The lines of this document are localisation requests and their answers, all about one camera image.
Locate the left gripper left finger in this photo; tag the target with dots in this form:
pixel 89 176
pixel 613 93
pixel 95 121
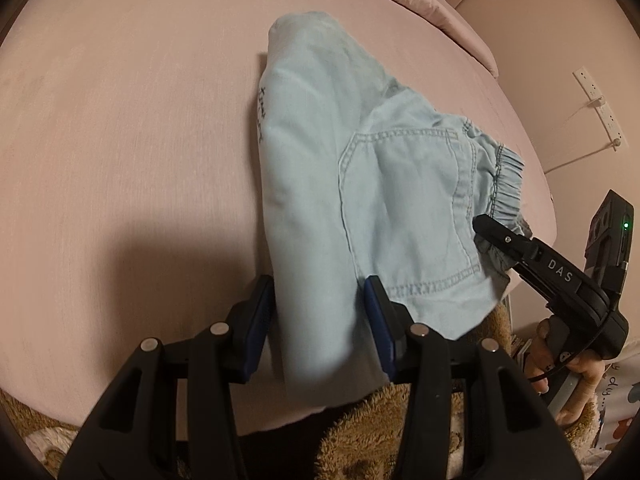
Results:
pixel 131 431

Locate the person right hand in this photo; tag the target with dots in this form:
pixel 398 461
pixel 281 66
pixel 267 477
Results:
pixel 573 387

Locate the pink bed sheet mattress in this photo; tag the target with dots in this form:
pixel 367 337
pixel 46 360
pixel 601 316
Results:
pixel 129 171

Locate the visible finger of the right gripper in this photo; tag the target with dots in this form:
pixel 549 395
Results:
pixel 530 254

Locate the light blue strawberry pants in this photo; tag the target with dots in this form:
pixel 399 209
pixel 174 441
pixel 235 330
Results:
pixel 361 176

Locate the white wall power strip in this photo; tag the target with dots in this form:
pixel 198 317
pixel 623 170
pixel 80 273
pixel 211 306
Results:
pixel 597 101

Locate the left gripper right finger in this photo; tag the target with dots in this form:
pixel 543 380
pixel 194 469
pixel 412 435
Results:
pixel 508 433

